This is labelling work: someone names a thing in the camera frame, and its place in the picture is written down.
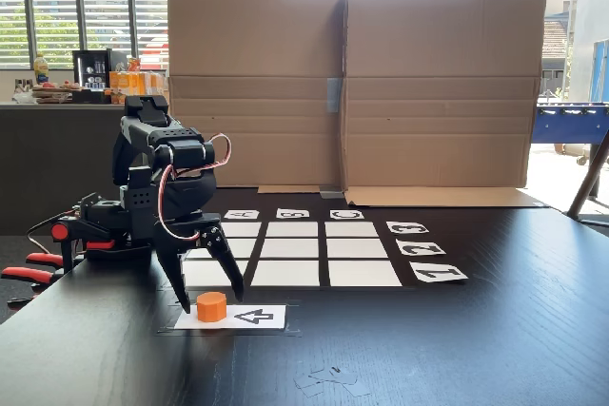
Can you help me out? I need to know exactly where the round orange token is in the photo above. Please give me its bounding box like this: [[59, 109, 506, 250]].
[[196, 291, 227, 323]]

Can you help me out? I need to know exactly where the white nine-square grid sheet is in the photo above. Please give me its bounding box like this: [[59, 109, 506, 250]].
[[180, 220, 404, 289]]

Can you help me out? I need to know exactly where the white arrow paper sheet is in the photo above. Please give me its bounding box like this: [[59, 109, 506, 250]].
[[173, 304, 287, 331]]

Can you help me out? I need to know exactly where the red black bar clamp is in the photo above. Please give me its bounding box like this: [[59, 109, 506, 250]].
[[49, 208, 118, 279]]

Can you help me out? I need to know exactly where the orange carton pack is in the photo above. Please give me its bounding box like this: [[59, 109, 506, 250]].
[[108, 70, 167, 106]]

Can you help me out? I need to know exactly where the dark counter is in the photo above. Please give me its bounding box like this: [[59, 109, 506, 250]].
[[0, 101, 167, 236]]

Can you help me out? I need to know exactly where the black glass-front cabinet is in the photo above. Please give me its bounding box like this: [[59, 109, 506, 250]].
[[71, 48, 128, 92]]

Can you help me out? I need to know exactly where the brown cardboard panel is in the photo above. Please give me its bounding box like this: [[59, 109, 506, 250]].
[[166, 0, 347, 194], [342, 0, 548, 209]]

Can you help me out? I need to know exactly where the food tray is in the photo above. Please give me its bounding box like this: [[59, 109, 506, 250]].
[[30, 81, 85, 104]]

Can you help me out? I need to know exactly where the grey tape strip on cardboard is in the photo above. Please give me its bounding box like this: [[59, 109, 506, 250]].
[[325, 76, 344, 114]]

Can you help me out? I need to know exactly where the paper sheet number 3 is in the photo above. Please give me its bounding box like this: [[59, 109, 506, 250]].
[[385, 221, 425, 236]]

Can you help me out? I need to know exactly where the yellow bottle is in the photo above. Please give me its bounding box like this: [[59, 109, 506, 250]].
[[32, 53, 50, 86]]

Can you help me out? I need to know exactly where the paper sheet number 2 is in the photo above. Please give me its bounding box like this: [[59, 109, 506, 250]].
[[395, 241, 447, 257]]

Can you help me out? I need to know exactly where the paper sheet number 1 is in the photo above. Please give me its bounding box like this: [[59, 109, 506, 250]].
[[408, 261, 469, 284]]

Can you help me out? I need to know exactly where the blue foosball table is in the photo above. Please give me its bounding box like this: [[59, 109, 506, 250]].
[[530, 101, 609, 164]]

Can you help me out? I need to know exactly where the metal table leg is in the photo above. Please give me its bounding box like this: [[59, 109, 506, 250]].
[[565, 129, 609, 229]]

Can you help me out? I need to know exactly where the red white servo cable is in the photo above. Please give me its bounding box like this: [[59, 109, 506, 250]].
[[156, 133, 233, 242]]

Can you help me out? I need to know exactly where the black power cable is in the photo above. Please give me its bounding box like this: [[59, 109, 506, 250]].
[[26, 213, 72, 255]]

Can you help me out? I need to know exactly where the orange-handled spring clamp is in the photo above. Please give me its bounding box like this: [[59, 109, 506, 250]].
[[0, 251, 66, 307]]

